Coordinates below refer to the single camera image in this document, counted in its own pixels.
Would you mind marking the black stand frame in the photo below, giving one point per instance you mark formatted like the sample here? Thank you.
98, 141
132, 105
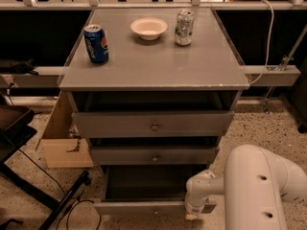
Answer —
22, 171

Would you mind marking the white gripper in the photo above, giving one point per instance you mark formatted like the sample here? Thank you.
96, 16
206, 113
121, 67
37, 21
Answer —
196, 204

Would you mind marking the silver green soda can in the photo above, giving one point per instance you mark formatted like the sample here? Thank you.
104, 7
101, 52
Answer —
184, 27

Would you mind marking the metal rail frame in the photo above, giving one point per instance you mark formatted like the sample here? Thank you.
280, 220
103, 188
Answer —
153, 4

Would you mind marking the blue Pepsi can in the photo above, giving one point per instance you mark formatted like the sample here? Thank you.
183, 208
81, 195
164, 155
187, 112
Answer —
95, 42

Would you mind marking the brown cardboard panel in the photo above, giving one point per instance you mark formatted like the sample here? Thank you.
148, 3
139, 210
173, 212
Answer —
62, 144

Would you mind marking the grey middle drawer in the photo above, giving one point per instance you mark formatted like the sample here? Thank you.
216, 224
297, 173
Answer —
160, 155

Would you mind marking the grey drawer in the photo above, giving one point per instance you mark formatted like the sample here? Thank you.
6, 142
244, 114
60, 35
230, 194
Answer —
145, 189
152, 124
160, 155

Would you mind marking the white bowl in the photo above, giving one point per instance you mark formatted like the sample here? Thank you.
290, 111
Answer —
149, 28

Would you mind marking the grey top drawer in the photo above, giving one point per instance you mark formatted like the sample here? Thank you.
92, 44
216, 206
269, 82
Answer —
152, 124

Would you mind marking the grey bottom drawer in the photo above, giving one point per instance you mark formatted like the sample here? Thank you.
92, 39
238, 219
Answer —
145, 189

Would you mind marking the grey drawer cabinet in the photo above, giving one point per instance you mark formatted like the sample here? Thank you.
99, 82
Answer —
153, 101

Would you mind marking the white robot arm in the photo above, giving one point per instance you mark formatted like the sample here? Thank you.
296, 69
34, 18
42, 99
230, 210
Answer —
255, 184

